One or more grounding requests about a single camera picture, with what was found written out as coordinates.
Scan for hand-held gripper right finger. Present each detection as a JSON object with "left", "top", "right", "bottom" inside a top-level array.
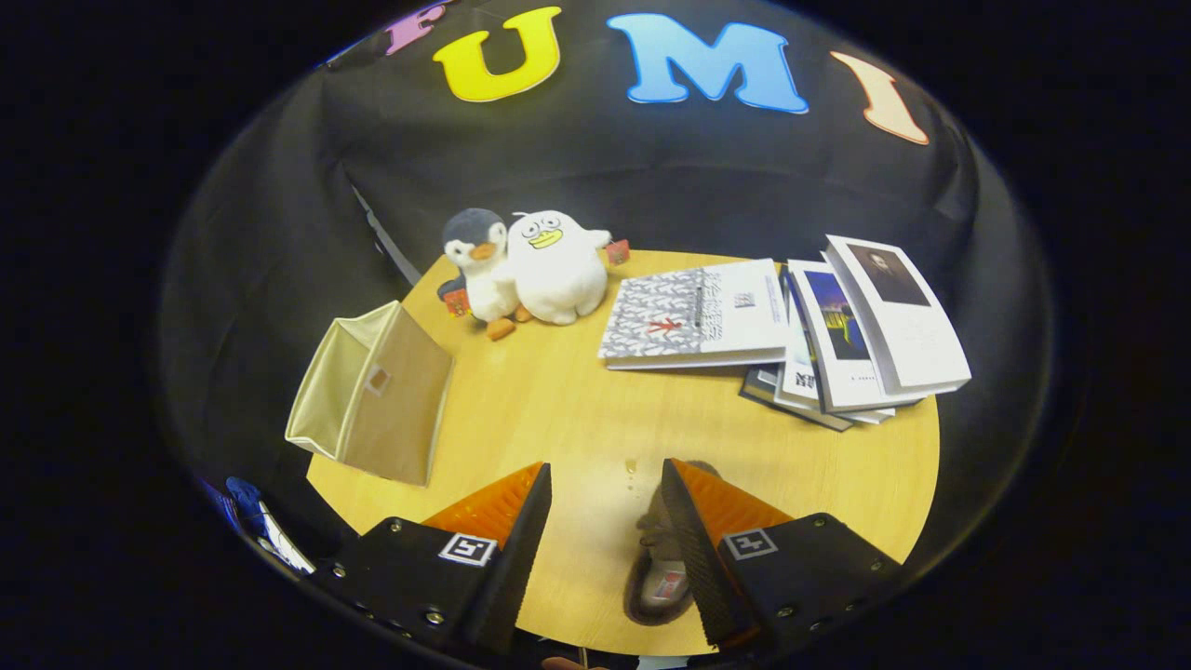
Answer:
[{"left": 661, "top": 457, "right": 905, "bottom": 652}]

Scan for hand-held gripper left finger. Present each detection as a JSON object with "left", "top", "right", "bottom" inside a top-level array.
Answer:
[{"left": 307, "top": 462, "right": 554, "bottom": 657}]

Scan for brown fuzzy shoe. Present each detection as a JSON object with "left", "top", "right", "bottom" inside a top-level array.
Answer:
[{"left": 623, "top": 460, "right": 722, "bottom": 626}]

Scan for beige fabric storage box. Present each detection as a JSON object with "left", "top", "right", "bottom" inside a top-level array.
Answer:
[{"left": 284, "top": 300, "right": 456, "bottom": 488}]

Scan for dark book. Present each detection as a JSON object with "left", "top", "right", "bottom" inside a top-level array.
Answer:
[{"left": 739, "top": 365, "right": 855, "bottom": 433}]

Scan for white book black print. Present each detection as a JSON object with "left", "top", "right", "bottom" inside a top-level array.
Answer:
[{"left": 774, "top": 354, "right": 896, "bottom": 426}]

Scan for grey patterned book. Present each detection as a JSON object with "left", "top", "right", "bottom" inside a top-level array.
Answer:
[{"left": 597, "top": 258, "right": 792, "bottom": 372}]

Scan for grey white penguin plush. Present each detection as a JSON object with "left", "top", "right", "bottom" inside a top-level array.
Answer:
[{"left": 435, "top": 208, "right": 533, "bottom": 342}]

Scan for blue crumpled object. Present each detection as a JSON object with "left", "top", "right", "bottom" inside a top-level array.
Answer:
[{"left": 223, "top": 476, "right": 271, "bottom": 536}]

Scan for white duck plush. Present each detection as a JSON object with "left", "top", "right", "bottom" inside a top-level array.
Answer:
[{"left": 507, "top": 209, "right": 632, "bottom": 327}]

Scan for white book portrait picture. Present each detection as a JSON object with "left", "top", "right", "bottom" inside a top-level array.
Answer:
[{"left": 823, "top": 234, "right": 972, "bottom": 397}]

